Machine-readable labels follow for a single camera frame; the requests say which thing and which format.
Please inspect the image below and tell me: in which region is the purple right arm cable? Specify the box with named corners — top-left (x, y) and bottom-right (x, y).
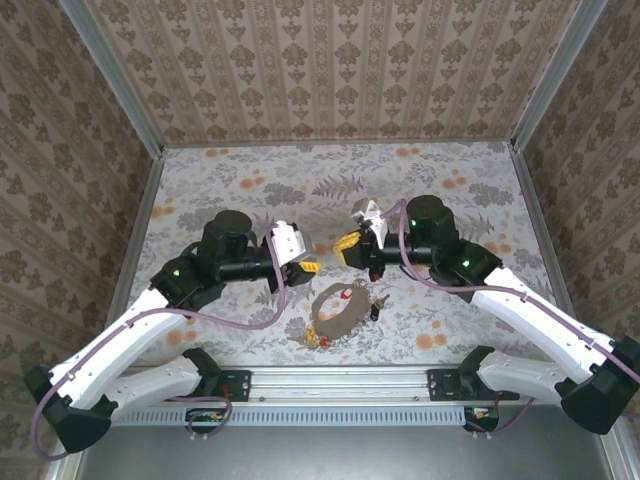
top-left (382, 198), bottom-right (640, 436)

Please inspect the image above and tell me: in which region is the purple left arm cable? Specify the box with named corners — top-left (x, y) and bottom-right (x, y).
top-left (29, 230), bottom-right (289, 461)

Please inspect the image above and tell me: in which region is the floral patterned table cover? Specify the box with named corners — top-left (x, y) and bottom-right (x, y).
top-left (124, 141), bottom-right (576, 367)

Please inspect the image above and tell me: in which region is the grey slotted cable duct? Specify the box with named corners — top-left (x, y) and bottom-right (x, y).
top-left (112, 403), bottom-right (501, 427)

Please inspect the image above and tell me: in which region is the black control box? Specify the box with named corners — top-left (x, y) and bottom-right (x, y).
top-left (463, 405), bottom-right (502, 432)
top-left (185, 407), bottom-right (227, 434)

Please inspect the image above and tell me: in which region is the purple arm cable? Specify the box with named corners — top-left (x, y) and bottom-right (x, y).
top-left (382, 198), bottom-right (640, 436)
top-left (29, 230), bottom-right (289, 461)

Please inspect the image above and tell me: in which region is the metal keyring chain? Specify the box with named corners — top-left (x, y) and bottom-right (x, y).
top-left (298, 280), bottom-right (375, 351)

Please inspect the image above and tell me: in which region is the aluminium corner post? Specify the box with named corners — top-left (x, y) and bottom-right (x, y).
top-left (55, 0), bottom-right (166, 159)
top-left (509, 0), bottom-right (610, 151)

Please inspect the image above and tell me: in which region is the aluminium side rail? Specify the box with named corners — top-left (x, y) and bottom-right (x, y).
top-left (97, 149), bottom-right (167, 354)
top-left (508, 144), bottom-right (592, 362)

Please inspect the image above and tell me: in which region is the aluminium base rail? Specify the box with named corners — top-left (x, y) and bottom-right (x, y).
top-left (219, 367), bottom-right (469, 404)

